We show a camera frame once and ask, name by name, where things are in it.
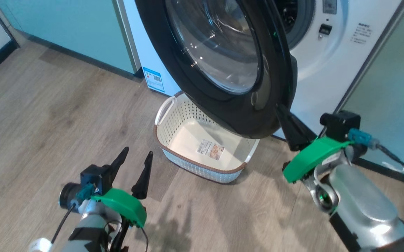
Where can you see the black round glass washer door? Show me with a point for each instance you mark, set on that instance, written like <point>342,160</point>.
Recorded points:
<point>174,66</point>

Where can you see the blue energy label sticker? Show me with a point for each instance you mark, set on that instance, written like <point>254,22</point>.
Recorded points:
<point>153,79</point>

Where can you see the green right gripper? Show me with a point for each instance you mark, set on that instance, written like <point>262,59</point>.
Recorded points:
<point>310,157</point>

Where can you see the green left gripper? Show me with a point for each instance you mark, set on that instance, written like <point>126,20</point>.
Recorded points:
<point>125,204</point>

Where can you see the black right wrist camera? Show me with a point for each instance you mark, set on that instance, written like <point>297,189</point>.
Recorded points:
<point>340,124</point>

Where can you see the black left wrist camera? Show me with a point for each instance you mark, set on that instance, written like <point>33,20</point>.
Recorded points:
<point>91,180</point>

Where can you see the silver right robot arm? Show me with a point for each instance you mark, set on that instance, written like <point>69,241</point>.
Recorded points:
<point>363,203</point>

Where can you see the paper product label in basket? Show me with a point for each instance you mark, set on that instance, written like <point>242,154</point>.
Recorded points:
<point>210,149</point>

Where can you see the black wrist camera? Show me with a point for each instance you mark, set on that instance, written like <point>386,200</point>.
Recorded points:
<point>340,124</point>
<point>91,180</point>

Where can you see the white front-load washing machine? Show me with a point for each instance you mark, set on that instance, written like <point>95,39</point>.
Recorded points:
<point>328,80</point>

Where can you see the cream perforated basket brown rim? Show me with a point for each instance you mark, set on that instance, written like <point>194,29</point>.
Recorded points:
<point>195,168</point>

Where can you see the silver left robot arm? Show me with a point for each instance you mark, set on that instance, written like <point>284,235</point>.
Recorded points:
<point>86,231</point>

